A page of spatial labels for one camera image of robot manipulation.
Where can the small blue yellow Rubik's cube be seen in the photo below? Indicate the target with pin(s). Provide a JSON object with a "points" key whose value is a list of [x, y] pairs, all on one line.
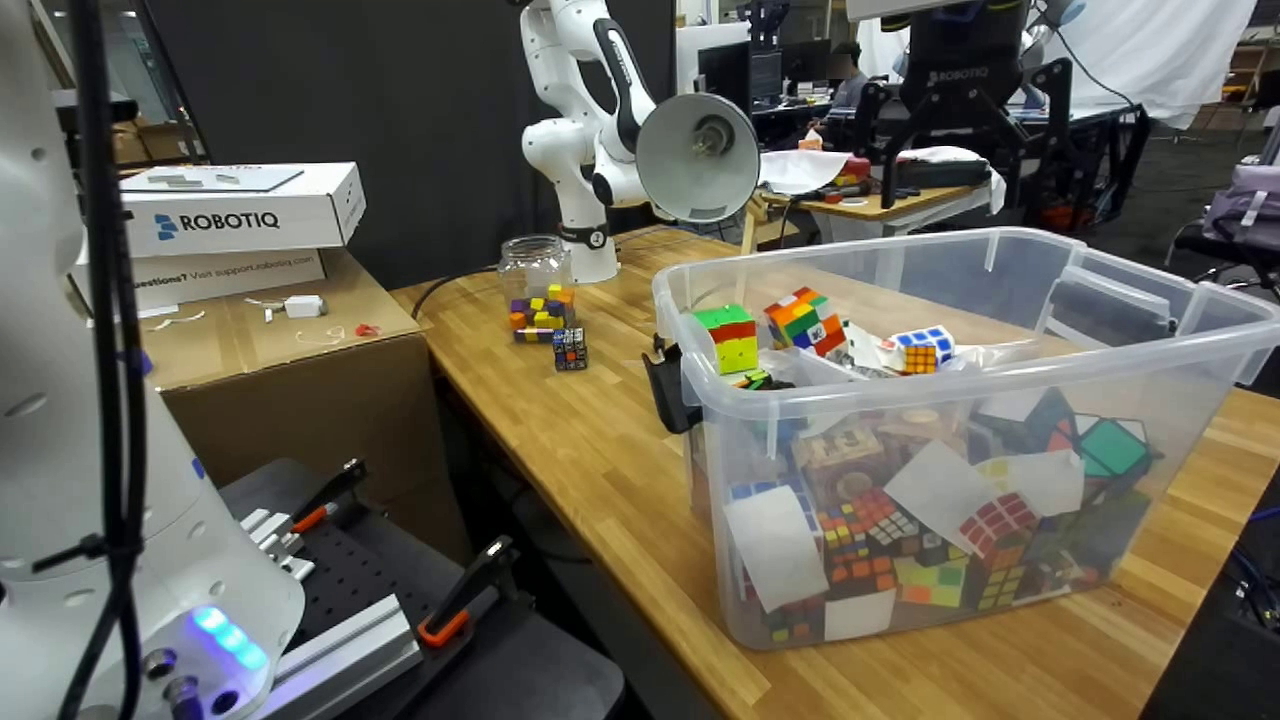
{"points": [[916, 361]]}

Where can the blue silver puzzle cube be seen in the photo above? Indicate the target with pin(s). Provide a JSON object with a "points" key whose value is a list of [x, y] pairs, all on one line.
{"points": [[569, 349]]}

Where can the green topped Rubik's cube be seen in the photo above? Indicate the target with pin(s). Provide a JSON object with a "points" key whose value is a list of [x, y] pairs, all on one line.
{"points": [[724, 341]]}

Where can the rainbow striped puzzle cube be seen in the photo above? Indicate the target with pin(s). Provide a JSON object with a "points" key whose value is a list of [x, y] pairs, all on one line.
{"points": [[794, 316]]}

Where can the red white puzzle cube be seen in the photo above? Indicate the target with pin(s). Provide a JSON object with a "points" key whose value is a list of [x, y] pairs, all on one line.
{"points": [[829, 337]]}

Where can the white blue Rubik's cube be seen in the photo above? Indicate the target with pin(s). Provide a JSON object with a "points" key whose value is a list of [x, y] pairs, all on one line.
{"points": [[932, 337]]}

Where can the large brown cardboard box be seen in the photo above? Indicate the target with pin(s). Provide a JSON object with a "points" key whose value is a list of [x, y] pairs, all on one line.
{"points": [[304, 402]]}

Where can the green orange Rubik's cube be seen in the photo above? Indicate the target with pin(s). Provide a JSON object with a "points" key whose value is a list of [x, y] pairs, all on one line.
{"points": [[932, 583]]}

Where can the red faced Rubik's cube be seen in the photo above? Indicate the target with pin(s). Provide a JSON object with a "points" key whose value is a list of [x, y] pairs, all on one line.
{"points": [[996, 521]]}

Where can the white Robotiq box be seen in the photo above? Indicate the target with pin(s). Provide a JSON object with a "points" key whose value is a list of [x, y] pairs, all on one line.
{"points": [[243, 213]]}

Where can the flat white box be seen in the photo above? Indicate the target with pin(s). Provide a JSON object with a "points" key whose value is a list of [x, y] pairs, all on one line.
{"points": [[201, 282]]}

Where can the clear glass jar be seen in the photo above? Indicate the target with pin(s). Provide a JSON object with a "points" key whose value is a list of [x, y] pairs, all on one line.
{"points": [[534, 262]]}

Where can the small red part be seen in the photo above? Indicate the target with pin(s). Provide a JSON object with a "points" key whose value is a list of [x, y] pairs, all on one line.
{"points": [[367, 330]]}

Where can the wooden background table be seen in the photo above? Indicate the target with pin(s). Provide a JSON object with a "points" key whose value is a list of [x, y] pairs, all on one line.
{"points": [[880, 206]]}

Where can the black orange bar clamp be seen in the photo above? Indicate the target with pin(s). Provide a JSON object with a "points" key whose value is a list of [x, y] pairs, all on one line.
{"points": [[329, 490], [464, 586]]}

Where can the black computer monitor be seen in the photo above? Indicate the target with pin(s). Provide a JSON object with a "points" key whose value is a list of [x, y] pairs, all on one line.
{"points": [[747, 73]]}

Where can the small white plastic part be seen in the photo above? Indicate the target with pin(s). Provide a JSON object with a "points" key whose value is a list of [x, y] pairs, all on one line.
{"points": [[303, 306]]}

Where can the seated person dark hair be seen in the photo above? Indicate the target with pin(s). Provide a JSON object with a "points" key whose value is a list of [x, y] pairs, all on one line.
{"points": [[846, 73]]}

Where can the long aluminium extrusion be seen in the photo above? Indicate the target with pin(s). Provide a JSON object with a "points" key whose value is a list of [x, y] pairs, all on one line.
{"points": [[352, 655]]}

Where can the green black puzzle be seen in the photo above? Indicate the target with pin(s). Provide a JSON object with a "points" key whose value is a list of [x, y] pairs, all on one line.
{"points": [[1112, 447]]}

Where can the clear plastic storage bin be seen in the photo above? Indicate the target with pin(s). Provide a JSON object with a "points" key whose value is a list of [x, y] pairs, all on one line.
{"points": [[1201, 346]]}

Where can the white cloth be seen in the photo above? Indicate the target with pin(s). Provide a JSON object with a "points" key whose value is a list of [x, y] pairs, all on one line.
{"points": [[1161, 55]]}

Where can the lilac bag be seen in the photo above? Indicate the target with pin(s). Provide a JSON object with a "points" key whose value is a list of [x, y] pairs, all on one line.
{"points": [[1247, 202]]}

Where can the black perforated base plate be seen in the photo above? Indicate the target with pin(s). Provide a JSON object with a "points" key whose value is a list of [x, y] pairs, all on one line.
{"points": [[534, 664]]}

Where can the short aluminium extrusion bracket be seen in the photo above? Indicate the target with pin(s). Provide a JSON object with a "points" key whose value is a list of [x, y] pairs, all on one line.
{"points": [[264, 531]]}

